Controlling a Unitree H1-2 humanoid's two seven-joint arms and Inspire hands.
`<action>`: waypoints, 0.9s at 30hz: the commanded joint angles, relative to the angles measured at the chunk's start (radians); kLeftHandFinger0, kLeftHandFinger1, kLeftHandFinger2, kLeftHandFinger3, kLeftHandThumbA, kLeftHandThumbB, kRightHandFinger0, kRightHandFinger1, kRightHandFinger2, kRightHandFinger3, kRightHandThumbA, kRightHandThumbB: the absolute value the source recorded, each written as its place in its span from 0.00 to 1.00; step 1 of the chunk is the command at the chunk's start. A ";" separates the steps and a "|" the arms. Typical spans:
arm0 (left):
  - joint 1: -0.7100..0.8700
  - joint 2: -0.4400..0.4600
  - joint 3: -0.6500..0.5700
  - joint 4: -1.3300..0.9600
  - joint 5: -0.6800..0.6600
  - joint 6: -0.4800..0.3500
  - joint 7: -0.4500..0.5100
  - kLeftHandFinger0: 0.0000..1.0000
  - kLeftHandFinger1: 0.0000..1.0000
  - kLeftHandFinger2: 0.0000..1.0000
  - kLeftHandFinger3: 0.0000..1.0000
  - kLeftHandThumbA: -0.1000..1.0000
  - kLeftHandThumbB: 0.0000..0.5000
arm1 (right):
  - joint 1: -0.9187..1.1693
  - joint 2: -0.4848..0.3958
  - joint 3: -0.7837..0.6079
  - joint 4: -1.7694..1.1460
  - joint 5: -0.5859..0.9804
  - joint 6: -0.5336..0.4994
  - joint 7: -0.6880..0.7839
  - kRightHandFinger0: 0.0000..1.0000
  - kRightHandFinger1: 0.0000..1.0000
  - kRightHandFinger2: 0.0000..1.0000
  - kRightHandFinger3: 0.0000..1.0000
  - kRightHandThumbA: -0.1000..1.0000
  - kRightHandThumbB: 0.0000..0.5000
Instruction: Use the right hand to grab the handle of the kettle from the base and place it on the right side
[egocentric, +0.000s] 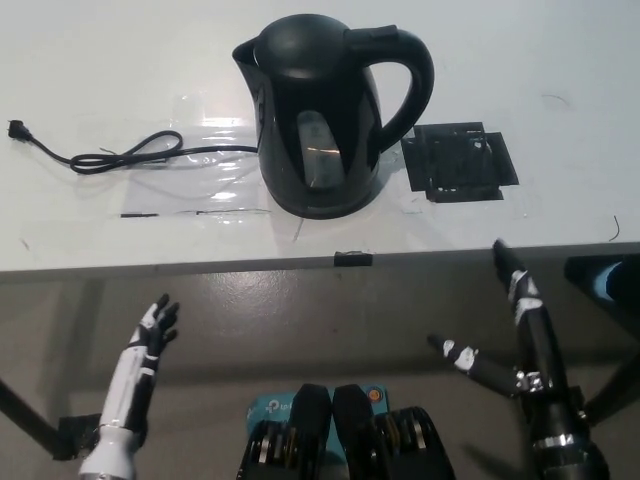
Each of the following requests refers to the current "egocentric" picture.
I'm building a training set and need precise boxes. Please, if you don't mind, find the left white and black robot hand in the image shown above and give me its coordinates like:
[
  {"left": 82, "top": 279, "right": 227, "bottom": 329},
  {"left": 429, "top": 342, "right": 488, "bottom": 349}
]
[{"left": 97, "top": 293, "right": 181, "bottom": 433}]

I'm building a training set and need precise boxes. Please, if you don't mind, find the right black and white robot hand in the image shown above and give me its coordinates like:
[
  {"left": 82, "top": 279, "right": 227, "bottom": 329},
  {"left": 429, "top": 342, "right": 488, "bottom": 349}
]
[{"left": 426, "top": 238, "right": 586, "bottom": 445}]

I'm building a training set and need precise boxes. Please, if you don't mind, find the black electric kettle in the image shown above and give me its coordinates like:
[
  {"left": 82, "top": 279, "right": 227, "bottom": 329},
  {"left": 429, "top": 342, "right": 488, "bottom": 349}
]
[{"left": 232, "top": 13, "right": 436, "bottom": 214}]

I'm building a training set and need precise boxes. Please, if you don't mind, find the round black kettle base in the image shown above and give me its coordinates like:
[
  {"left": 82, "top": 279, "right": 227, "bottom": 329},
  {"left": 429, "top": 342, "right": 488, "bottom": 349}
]
[{"left": 272, "top": 194, "right": 380, "bottom": 220}]

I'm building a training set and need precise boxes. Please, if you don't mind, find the teal tp-link box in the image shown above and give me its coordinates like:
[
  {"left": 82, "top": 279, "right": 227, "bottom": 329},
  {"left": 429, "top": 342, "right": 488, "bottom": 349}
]
[{"left": 244, "top": 383, "right": 391, "bottom": 457}]

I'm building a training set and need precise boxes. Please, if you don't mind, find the clear plastic tape sheet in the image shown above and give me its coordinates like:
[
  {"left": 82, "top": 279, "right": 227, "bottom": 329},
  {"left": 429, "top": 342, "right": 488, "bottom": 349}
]
[{"left": 118, "top": 89, "right": 274, "bottom": 219}]

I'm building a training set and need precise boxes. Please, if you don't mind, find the black tape square patch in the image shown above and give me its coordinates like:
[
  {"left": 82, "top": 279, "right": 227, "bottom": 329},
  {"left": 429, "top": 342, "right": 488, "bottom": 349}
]
[{"left": 401, "top": 120, "right": 521, "bottom": 205}]

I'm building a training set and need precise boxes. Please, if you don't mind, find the small black tape piece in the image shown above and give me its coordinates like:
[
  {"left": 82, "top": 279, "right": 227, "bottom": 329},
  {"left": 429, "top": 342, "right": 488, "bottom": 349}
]
[{"left": 333, "top": 249, "right": 374, "bottom": 268}]

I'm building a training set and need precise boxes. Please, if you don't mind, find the black power cord with plug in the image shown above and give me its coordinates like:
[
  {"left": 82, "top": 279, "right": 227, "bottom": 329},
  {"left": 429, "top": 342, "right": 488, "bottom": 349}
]
[{"left": 5, "top": 118, "right": 261, "bottom": 175}]

